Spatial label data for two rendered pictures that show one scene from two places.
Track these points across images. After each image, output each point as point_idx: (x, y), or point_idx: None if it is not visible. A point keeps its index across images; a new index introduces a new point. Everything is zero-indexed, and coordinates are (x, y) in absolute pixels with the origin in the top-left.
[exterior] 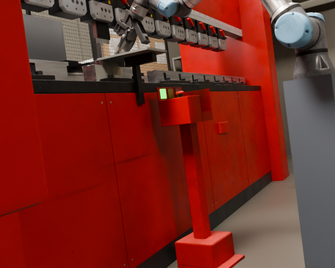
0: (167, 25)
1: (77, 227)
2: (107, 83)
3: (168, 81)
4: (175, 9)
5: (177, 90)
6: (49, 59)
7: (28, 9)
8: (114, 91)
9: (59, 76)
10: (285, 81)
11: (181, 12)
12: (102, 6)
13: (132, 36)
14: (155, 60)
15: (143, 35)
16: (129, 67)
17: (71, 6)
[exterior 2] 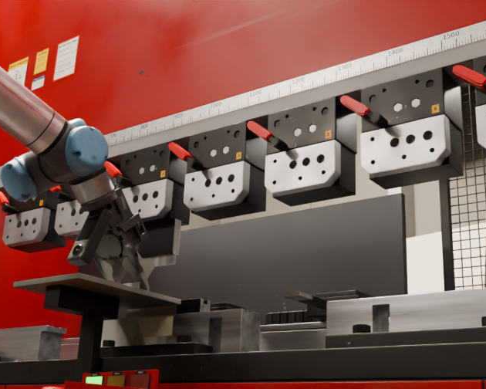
0: (420, 130)
1: None
2: (15, 366)
3: (325, 339)
4: (15, 178)
5: (136, 380)
6: (349, 289)
7: (48, 248)
8: (27, 382)
9: (24, 353)
10: None
11: (52, 170)
12: (138, 191)
13: (109, 248)
14: (52, 305)
15: (73, 247)
16: (308, 300)
17: (68, 222)
